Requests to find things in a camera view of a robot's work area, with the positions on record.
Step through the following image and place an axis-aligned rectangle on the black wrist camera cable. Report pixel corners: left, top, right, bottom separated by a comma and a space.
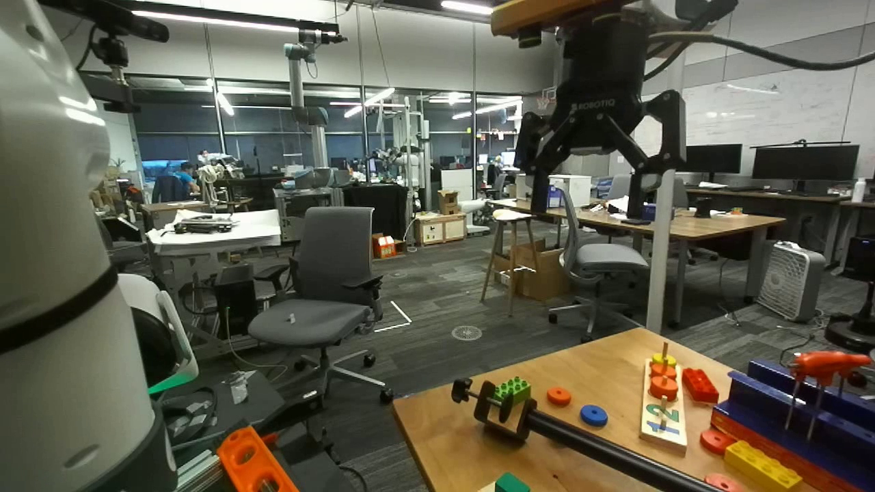
640, 28, 875, 75

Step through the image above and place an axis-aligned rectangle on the red toy brick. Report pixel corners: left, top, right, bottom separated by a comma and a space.
681, 366, 721, 404

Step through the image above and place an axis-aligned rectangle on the blue plastic ring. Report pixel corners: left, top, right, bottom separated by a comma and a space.
577, 403, 610, 430

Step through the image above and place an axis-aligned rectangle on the orange plastic holed block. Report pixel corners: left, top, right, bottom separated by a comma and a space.
215, 423, 301, 492

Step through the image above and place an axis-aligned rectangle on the wooden stool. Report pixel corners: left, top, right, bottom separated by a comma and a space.
479, 209, 541, 309

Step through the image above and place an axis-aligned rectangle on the black flat device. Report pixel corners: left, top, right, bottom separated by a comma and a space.
171, 213, 237, 236

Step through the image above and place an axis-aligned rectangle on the black cabinet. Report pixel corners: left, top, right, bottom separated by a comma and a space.
338, 183, 413, 244

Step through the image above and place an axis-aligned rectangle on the grey ceiling robot column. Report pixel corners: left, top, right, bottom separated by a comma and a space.
282, 39, 333, 173

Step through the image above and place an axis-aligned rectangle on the wooden number stacking board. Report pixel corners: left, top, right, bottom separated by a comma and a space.
638, 340, 691, 452

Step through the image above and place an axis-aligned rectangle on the black long-handled tool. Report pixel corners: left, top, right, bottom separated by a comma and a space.
449, 376, 721, 492

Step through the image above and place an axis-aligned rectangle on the wide black computer monitor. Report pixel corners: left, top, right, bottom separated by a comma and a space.
751, 142, 862, 186

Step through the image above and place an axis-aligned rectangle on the orange toy hand tool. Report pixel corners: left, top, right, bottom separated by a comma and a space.
784, 347, 875, 441

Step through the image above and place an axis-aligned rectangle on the white box fan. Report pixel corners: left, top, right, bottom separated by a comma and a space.
755, 238, 828, 326

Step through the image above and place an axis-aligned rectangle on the white work table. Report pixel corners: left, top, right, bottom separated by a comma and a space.
145, 209, 285, 276

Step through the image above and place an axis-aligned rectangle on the brown cardboard box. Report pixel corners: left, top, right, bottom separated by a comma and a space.
508, 244, 575, 305

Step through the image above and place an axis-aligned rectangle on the black floor stand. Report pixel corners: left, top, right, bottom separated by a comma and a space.
822, 236, 875, 355

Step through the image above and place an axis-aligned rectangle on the green toy brick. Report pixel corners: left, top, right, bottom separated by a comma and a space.
491, 376, 534, 407

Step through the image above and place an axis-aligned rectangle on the white rounded housing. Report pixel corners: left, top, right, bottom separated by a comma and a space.
115, 272, 202, 397

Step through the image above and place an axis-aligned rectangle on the dark long monitor desk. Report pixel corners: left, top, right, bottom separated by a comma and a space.
686, 183, 875, 269

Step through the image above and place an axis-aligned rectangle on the ceiling light bar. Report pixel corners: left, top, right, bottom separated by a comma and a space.
130, 2, 346, 48

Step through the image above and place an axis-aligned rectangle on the yellow toy brick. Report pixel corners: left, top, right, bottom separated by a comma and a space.
721, 437, 804, 492

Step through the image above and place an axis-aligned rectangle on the black overhead camera rig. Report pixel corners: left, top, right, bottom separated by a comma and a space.
35, 0, 171, 117

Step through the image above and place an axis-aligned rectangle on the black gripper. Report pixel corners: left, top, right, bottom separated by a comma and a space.
515, 8, 691, 225

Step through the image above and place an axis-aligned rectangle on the beige storage box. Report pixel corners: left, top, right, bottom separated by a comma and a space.
413, 212, 446, 246

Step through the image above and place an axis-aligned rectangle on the green toy block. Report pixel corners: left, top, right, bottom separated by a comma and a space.
479, 470, 534, 492

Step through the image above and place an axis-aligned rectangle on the black side stand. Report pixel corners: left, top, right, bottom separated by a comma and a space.
148, 363, 303, 492

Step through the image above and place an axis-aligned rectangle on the small orange box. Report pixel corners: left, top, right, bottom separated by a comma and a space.
368, 233, 405, 261

